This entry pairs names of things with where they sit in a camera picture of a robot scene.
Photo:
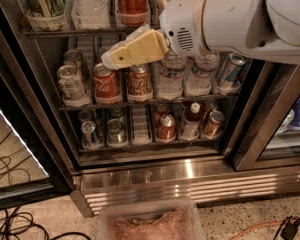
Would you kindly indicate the water bottle middle front right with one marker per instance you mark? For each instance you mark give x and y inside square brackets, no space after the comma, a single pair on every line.
[198,77]

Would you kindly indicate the wire shelf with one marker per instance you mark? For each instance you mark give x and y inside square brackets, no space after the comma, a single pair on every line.
[154,145]
[151,101]
[79,33]

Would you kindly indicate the silver can middle shelf front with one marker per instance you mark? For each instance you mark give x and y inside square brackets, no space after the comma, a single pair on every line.
[73,87]

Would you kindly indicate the orange can middle front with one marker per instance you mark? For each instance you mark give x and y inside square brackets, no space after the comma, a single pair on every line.
[139,83]

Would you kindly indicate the silver can middle shelf back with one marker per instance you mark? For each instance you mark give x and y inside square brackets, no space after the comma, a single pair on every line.
[75,57]

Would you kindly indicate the red can bottom shelf front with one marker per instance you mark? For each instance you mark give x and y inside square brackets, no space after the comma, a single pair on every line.
[166,128]

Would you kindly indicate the red coke can middle front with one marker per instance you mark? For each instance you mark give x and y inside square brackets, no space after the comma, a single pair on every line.
[106,84]

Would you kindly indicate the middle wire shelf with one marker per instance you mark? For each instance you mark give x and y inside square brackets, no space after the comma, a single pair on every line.
[151,101]

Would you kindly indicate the blue can bottom shelf front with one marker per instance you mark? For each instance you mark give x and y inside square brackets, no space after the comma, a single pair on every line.
[90,133]

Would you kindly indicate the copper can bottom shelf front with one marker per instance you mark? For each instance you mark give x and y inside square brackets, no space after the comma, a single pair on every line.
[212,126]

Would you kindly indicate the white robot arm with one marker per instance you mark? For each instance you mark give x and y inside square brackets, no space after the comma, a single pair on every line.
[259,29]

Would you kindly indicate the open glass fridge door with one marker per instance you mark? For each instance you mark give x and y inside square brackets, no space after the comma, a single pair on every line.
[30,167]

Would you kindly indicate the top wire shelf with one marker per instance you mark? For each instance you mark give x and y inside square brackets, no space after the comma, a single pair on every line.
[79,33]

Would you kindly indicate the red coke can middle back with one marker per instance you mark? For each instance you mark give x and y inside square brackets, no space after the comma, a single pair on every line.
[100,52]

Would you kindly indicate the black power plug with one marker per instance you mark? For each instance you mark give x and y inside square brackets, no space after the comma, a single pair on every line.
[290,228]

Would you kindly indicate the bottom wire shelf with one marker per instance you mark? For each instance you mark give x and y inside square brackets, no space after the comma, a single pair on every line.
[154,145]

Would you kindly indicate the stainless fridge base grille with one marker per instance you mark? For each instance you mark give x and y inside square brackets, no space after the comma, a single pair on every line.
[201,179]

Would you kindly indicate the clear plastic bin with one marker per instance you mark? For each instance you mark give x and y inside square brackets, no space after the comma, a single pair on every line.
[169,219]

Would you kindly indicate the blue silver can middle front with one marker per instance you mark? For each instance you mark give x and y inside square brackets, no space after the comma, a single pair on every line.
[231,70]

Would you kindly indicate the water bottle middle front left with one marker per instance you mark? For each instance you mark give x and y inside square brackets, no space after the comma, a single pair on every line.
[170,77]

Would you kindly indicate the brown bottle white cap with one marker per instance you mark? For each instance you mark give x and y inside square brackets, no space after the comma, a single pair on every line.
[190,122]

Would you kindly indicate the right glass fridge door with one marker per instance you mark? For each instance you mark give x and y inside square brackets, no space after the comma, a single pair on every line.
[269,142]

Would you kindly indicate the silver can shelf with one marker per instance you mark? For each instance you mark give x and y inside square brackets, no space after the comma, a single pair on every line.
[73,87]
[75,57]

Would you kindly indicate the clear water bottle top shelf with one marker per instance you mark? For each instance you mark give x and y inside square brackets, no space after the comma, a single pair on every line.
[90,14]

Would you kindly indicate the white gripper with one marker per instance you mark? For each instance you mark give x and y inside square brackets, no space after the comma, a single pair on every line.
[182,22]

